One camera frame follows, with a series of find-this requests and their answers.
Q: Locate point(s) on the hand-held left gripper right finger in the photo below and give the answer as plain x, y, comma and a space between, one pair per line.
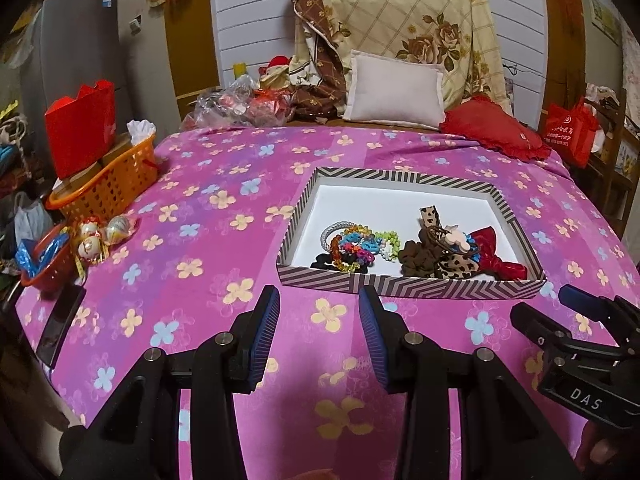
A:
375, 335

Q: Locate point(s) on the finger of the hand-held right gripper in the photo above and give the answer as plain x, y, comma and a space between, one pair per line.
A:
535, 322
575, 297

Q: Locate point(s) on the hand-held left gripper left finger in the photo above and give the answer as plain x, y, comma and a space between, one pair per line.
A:
262, 330

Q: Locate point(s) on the striped cardboard box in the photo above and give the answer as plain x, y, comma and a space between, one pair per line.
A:
400, 287

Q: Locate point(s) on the brown scrunchie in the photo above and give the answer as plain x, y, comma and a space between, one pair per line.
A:
415, 260

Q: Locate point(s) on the leopard print bow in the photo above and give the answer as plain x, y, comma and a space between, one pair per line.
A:
457, 266

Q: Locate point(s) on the silver woven bangle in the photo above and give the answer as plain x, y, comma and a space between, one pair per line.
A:
327, 232

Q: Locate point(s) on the person's right hand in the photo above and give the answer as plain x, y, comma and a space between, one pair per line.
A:
602, 452

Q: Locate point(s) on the red satin bow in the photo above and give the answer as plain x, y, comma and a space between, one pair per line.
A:
500, 265

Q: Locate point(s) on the black scrunchie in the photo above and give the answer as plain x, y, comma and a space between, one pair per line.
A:
320, 262

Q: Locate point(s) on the pink floral bedsheet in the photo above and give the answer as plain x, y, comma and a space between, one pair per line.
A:
200, 240

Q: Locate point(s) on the wooden shelf rack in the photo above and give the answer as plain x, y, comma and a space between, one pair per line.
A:
612, 160

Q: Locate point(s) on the red shopping bag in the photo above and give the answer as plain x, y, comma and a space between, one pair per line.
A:
570, 135

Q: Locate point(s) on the shiny wrapped ornaments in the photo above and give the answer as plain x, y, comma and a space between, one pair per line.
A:
117, 228

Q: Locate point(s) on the round doll figurine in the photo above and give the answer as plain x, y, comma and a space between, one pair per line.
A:
92, 250
90, 230

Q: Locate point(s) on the red cushion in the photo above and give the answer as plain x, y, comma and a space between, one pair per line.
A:
490, 125

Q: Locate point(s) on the black phone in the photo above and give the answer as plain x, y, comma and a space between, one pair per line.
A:
60, 325

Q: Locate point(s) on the orange plastic basket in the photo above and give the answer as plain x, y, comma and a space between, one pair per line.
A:
115, 185

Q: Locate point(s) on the red plastic bowl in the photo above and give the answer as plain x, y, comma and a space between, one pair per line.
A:
55, 270

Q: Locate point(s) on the clear plastic bag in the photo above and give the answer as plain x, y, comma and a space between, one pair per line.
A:
225, 105

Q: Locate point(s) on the brown cardboard box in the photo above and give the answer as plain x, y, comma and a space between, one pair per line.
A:
117, 152

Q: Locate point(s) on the white tissue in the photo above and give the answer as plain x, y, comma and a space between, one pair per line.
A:
141, 131

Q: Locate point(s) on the white pillow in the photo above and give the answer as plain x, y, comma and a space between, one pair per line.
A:
395, 90

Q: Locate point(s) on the white plastic bag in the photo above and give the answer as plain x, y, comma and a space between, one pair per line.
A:
32, 220

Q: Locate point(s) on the yellow tag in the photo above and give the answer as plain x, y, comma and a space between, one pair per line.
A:
240, 71

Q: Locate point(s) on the red santa doll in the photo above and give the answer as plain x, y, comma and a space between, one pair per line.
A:
277, 70

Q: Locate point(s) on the red gift bag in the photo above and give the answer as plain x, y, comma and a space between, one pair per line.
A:
80, 130

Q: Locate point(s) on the brown floral cloth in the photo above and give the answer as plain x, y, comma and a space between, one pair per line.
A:
310, 10

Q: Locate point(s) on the cream floral quilt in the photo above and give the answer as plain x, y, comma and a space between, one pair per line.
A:
400, 5

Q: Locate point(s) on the grey refrigerator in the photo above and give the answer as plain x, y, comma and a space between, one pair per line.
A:
75, 35

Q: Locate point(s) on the wall picture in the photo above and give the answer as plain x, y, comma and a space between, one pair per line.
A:
605, 15

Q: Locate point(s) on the wall socket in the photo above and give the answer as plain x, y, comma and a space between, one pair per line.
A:
135, 26

